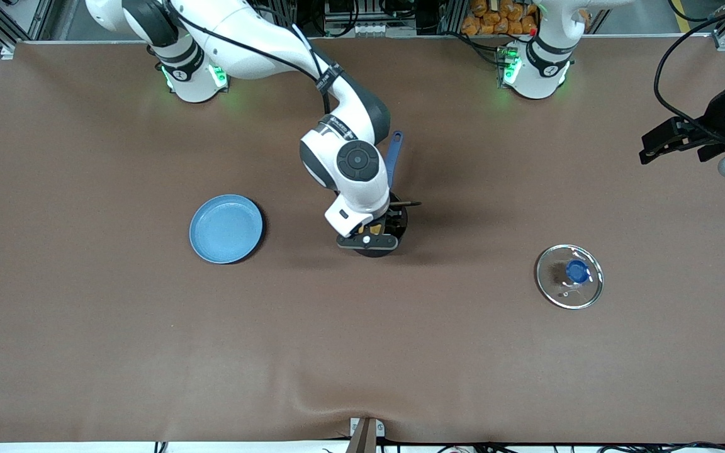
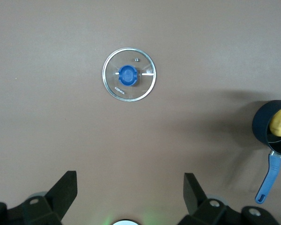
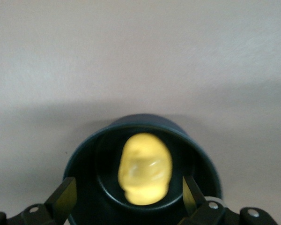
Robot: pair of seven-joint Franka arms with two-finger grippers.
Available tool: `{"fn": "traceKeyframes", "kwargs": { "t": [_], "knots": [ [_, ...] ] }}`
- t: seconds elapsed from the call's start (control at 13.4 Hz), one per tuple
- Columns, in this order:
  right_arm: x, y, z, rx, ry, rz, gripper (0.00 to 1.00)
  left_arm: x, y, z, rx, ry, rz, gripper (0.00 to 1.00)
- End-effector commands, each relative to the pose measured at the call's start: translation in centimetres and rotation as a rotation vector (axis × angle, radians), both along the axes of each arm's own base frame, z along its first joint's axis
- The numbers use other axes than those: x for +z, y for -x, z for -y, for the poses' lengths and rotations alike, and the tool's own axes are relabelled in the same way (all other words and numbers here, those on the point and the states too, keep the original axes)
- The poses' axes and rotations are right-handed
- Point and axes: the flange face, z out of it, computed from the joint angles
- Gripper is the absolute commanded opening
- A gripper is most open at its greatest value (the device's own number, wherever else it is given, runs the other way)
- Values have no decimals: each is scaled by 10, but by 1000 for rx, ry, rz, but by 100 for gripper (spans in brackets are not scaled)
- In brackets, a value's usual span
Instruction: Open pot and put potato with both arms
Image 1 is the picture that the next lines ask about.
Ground glass lid blue knob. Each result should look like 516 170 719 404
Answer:
536 244 605 310

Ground blue round plate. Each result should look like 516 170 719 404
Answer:
189 194 265 265

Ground metal table clamp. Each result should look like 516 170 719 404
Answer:
349 417 386 453

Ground orange items in bin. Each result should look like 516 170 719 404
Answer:
461 0 539 36

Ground grey equipment rack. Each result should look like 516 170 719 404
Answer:
325 0 420 36

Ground brown table mat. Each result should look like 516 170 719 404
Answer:
0 38 725 444

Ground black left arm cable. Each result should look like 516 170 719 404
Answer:
654 0 725 142

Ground black pot blue handle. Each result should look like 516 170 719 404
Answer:
350 130 409 259

